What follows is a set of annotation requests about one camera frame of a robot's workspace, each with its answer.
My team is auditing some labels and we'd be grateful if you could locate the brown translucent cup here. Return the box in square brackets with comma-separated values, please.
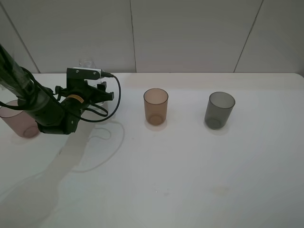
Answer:
[143, 88, 169, 126]

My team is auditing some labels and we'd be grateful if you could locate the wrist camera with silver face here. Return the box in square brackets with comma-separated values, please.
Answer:
[66, 67, 102, 80]

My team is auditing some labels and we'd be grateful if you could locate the clear plastic water bottle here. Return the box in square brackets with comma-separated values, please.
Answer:
[79, 57, 103, 89]

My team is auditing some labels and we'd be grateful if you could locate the pink translucent cup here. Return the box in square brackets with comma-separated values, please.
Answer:
[0, 106, 40, 139]

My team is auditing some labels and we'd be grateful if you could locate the black camera cable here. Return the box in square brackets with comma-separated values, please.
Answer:
[78, 72, 121, 124]

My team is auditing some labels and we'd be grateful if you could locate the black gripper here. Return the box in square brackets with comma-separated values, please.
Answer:
[55, 79, 114, 112]

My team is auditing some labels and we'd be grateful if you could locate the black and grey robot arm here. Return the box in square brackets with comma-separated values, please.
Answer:
[0, 47, 116, 134]

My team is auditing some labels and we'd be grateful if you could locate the grey translucent cup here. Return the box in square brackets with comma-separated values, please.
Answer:
[204, 91, 236, 130]

